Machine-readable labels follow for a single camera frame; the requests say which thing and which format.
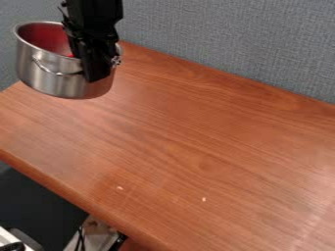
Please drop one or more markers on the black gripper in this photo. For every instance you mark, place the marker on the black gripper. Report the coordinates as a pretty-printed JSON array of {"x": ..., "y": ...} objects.
[{"x": 90, "y": 21}]

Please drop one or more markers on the metal pot with handles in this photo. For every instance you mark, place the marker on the metal pot with handles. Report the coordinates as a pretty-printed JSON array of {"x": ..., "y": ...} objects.
[{"x": 45, "y": 68}]

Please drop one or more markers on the metal table leg frame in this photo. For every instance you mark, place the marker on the metal table leg frame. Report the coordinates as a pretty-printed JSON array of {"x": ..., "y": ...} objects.
[{"x": 95, "y": 236}]

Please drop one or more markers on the white object bottom left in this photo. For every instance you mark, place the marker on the white object bottom left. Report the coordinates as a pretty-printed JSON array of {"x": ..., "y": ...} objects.
[{"x": 11, "y": 243}]

